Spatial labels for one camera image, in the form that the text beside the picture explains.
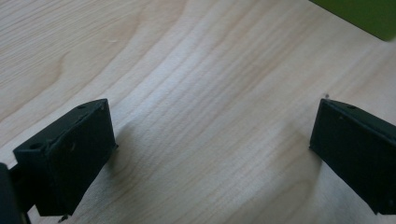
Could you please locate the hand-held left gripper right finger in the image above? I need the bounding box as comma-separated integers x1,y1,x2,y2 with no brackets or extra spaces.
308,98,396,216

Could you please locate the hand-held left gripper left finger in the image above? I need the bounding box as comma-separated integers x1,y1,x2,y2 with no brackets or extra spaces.
12,98,119,217

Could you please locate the green flat object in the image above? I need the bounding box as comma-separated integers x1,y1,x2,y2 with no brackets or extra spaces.
308,0,396,42

